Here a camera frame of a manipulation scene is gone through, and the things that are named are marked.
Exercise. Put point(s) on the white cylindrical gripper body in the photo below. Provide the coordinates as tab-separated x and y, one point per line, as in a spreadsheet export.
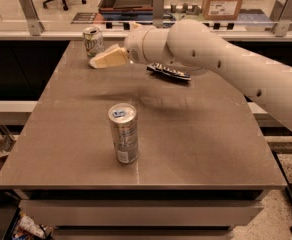
134	46

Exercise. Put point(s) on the pale translucent gripper finger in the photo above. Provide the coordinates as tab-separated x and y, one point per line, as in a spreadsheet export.
107	58

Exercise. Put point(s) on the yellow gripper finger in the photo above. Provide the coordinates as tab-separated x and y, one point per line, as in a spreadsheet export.
122	56

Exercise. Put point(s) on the green white 7up can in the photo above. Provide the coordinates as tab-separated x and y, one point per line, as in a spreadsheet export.
93	42

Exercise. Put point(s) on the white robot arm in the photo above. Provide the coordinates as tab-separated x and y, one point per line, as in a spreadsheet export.
190	43

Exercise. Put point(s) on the tall silver energy drink can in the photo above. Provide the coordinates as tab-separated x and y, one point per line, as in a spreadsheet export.
123	124

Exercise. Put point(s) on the blue chip bag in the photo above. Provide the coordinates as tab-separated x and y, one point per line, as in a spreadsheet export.
160	68

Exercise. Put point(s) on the cardboard box with label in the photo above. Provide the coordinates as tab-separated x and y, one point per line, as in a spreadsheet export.
221	9

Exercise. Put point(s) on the white table drawer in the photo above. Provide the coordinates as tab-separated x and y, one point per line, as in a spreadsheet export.
180	213

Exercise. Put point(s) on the trash bin with wrappers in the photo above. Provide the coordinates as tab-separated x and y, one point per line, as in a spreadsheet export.
23	227

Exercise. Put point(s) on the middle metal glass bracket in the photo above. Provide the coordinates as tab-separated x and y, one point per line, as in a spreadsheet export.
158	7

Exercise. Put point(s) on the metal glass bracket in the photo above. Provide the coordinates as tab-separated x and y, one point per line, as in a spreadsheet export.
283	23
35	27
158	7

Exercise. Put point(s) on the left metal glass bracket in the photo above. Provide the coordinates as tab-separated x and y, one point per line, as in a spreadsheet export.
35	27

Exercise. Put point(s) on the right metal glass bracket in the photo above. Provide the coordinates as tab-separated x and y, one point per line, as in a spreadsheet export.
283	23

